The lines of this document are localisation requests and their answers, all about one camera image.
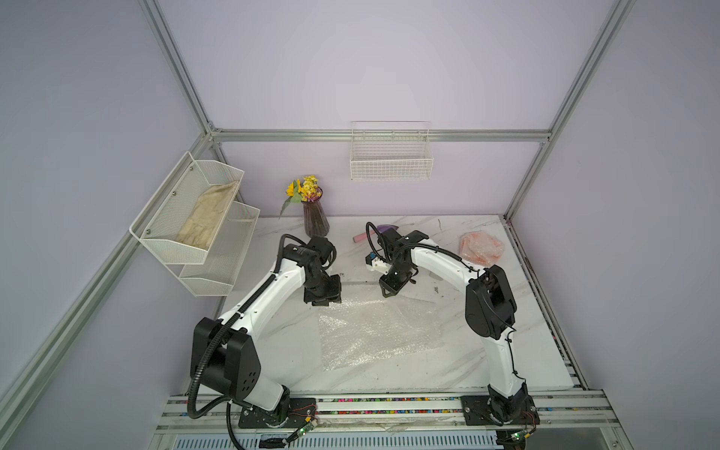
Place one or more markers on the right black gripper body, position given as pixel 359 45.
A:
pixel 389 281

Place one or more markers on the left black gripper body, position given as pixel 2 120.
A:
pixel 322 289

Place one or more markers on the clear bubble wrap sheet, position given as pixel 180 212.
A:
pixel 481 248

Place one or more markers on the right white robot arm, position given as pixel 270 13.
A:
pixel 490 307

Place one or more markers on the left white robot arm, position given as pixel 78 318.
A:
pixel 225 365

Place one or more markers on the pink purple scoop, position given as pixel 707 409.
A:
pixel 382 229

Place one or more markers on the dark glass vase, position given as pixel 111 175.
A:
pixel 315 220

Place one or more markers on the yellow flower bouquet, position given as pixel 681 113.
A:
pixel 305 190

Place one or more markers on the white mesh lower shelf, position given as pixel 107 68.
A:
pixel 218 274

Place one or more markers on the white mesh shelf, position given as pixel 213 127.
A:
pixel 218 274
pixel 161 220

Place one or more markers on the beige folded cloth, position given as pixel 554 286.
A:
pixel 201 227

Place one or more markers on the white mesh upper shelf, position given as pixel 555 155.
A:
pixel 161 220

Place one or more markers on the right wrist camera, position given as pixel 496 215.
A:
pixel 376 263

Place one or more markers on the white wire wall basket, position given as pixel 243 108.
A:
pixel 391 151

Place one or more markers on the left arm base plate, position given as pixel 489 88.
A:
pixel 290 414

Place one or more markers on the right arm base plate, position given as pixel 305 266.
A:
pixel 519 410

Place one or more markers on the aluminium mounting rail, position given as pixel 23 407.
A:
pixel 435 411

